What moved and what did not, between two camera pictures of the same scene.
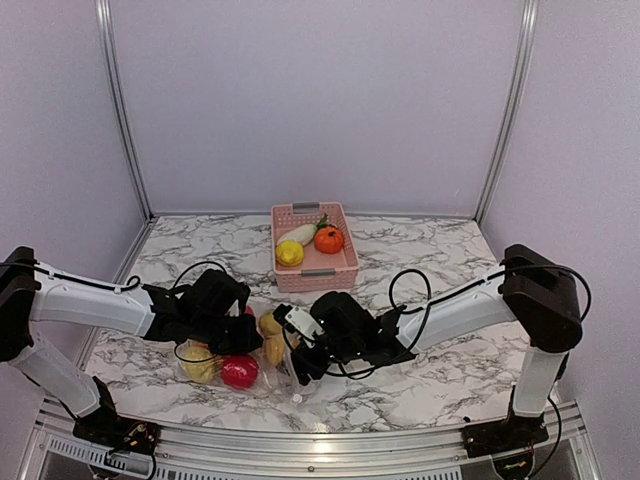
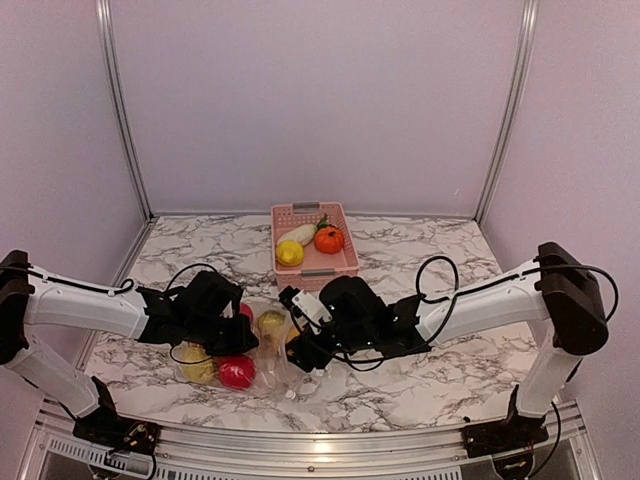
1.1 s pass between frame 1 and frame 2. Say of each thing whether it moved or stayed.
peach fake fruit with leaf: moved
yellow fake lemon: stayed
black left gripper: stayed
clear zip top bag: stayed
